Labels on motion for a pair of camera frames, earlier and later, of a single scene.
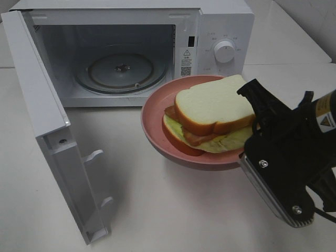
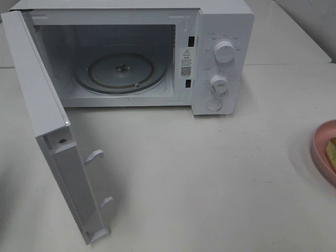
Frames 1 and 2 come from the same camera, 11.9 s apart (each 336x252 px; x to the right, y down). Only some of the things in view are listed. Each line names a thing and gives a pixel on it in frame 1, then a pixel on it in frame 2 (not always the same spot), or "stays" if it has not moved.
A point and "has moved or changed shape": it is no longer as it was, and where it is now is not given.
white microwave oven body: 113,53 stays
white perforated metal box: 51,126 stays
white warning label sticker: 186,61 stays
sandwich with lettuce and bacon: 210,116 has moved or changed shape
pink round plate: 152,118 has moved or changed shape
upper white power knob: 224,51 stays
